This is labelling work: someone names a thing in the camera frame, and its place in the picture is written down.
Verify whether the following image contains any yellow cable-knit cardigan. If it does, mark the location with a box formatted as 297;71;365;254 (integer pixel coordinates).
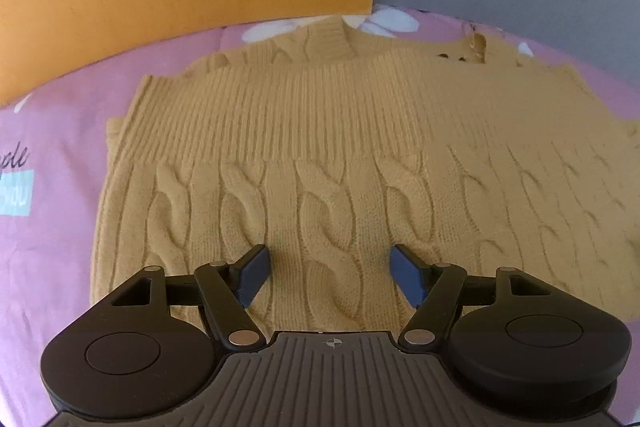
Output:
90;18;639;332

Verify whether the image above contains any purple floral bed sheet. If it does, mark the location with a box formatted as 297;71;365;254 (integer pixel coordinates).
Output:
0;3;640;427

